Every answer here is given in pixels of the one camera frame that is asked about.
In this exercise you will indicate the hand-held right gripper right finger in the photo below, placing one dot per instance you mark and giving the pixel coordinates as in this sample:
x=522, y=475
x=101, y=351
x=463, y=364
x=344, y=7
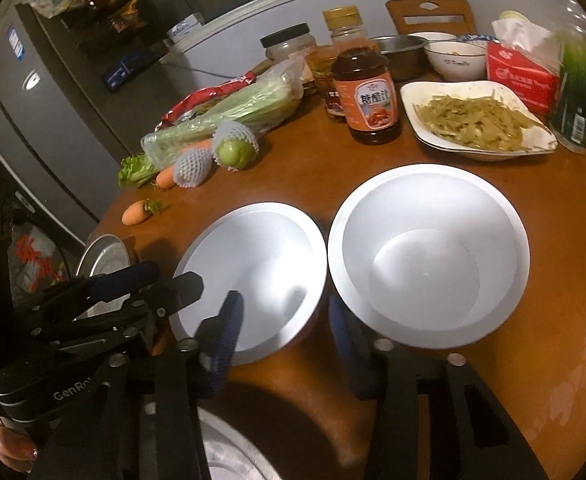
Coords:
x=345, y=340

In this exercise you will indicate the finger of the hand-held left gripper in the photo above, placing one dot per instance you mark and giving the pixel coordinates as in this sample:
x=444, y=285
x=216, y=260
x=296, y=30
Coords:
x=128, y=280
x=183, y=290

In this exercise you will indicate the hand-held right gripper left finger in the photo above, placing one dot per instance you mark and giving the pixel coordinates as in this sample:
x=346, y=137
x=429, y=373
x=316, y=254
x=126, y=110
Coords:
x=228, y=330

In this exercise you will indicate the round metal pan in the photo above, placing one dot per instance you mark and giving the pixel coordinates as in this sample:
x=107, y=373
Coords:
x=103, y=257

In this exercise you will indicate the white paper bowl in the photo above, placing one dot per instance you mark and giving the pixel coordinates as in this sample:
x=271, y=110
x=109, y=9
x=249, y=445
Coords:
x=253, y=260
x=423, y=260

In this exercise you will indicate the large stainless steel bowl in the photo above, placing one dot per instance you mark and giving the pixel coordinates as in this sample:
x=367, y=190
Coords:
x=233, y=452

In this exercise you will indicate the person's left hand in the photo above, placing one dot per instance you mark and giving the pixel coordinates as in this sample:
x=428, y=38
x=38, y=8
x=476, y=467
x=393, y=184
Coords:
x=13, y=447

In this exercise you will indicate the carrot with green top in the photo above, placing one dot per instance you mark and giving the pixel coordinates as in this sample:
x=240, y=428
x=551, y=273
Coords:
x=134, y=213

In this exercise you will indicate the glass door with red decals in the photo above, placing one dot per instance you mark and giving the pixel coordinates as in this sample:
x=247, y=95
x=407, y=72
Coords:
x=33, y=260

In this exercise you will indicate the fruit in white foam net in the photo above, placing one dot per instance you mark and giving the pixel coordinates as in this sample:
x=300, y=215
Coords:
x=193, y=167

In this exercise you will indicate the green fruit in foam net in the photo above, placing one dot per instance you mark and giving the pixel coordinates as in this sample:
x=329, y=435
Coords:
x=233, y=152

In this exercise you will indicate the grey refrigerator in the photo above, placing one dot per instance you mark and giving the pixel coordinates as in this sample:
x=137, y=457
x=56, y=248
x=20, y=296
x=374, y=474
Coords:
x=48, y=110

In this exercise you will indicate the celery in plastic bag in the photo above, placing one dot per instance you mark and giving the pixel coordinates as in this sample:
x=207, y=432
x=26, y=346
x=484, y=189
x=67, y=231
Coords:
x=233, y=105

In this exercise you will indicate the red snack packet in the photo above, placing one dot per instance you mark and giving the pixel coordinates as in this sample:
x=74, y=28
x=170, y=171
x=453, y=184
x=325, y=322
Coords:
x=208, y=95

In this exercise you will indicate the blue box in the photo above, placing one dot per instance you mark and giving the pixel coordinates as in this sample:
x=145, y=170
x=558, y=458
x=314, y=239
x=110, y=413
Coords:
x=123, y=70

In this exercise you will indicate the sauce bottle with orange label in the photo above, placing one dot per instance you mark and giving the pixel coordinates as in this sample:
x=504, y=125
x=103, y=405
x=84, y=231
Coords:
x=368, y=105

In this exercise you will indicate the white dish of vegetables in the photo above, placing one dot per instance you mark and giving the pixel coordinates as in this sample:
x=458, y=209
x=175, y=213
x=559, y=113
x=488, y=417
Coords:
x=473, y=115

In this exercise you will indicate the amber glass jar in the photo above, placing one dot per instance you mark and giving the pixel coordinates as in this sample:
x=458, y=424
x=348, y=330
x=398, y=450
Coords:
x=323, y=72

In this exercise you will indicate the white box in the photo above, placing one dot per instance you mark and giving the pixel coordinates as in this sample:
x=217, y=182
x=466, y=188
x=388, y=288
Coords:
x=185, y=27

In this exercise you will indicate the orange snack packet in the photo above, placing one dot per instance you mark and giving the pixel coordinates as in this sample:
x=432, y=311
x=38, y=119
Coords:
x=128, y=15

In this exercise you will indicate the glass jar with black lid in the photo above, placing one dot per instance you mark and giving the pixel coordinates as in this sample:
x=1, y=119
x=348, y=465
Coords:
x=288, y=45

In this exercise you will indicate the small stainless steel bowl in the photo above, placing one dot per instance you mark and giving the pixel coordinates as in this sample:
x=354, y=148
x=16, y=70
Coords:
x=398, y=55

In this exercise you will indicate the white ceramic bowl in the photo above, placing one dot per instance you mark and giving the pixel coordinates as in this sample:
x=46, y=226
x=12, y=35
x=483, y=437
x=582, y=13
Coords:
x=455, y=62

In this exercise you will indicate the red tissue pack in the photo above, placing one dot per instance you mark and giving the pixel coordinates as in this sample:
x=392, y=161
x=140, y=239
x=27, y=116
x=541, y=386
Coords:
x=518, y=75

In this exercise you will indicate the yellow-capped honey bottle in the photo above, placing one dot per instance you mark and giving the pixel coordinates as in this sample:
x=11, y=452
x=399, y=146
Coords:
x=348, y=20

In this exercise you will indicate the blue patterned bowl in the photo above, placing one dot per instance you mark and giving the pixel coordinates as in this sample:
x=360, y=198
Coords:
x=478, y=38

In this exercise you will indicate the green bottle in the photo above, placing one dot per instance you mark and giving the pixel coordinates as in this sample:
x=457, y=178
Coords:
x=573, y=100

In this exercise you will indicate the wooden chair back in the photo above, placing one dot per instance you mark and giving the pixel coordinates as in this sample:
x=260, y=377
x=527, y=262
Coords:
x=398, y=10

